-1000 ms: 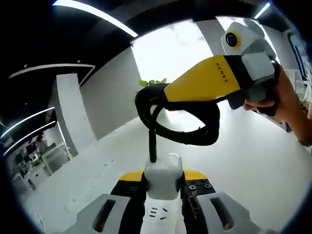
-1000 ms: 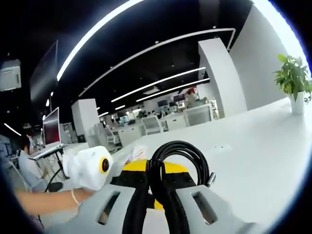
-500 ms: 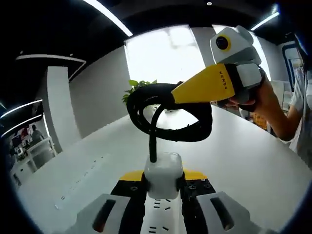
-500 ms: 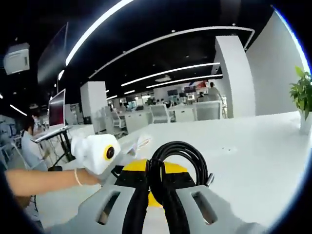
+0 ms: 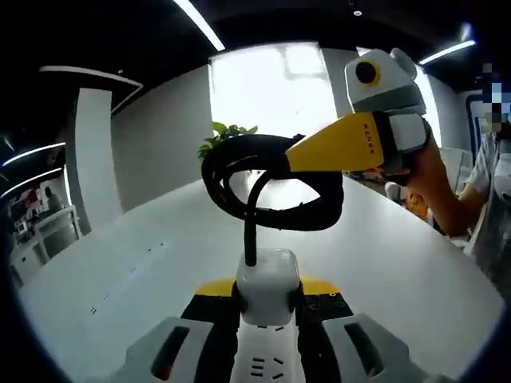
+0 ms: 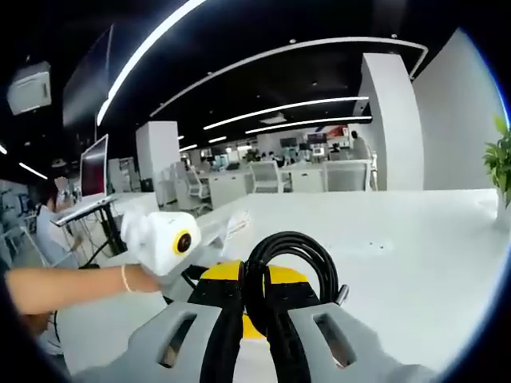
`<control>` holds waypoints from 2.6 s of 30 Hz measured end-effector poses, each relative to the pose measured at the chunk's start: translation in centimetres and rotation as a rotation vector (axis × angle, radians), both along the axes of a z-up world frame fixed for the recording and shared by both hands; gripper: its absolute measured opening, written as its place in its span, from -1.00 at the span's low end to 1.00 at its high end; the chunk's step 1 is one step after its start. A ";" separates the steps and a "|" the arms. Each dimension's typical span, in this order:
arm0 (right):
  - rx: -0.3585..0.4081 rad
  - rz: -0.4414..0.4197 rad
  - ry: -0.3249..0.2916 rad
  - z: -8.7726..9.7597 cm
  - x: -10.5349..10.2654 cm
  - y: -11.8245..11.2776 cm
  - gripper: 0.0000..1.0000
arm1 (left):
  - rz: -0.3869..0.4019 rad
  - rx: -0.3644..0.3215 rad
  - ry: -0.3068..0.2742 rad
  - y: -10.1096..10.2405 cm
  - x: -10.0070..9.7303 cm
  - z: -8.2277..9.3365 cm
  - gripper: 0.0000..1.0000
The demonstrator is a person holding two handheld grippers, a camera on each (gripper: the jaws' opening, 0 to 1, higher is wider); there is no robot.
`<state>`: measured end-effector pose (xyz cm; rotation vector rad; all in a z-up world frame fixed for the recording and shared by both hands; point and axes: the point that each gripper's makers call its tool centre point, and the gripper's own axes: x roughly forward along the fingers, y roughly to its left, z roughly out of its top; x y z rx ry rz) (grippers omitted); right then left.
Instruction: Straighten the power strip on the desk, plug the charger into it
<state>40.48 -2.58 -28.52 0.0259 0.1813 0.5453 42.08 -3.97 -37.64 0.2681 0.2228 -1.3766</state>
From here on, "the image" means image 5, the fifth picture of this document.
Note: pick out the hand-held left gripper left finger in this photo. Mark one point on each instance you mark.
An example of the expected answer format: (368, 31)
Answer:
(199, 343)

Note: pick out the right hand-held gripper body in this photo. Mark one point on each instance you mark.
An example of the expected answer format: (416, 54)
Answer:
(391, 88)

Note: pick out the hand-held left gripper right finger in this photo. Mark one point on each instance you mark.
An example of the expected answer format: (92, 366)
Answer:
(335, 347)

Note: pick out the white power strip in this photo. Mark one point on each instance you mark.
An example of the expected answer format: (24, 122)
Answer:
(263, 359)

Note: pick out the ceiling light strip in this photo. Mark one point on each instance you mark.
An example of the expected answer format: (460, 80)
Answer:
(201, 22)
(447, 52)

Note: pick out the white office desk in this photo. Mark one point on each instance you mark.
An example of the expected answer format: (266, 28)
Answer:
(52, 231)

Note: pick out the person's right hand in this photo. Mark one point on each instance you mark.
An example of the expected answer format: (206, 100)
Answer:
(425, 167)

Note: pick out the green plant in white pot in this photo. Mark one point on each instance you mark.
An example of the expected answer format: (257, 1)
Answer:
(229, 131)

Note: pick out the person in grey shirt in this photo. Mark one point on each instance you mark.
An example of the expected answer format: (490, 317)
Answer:
(487, 239)

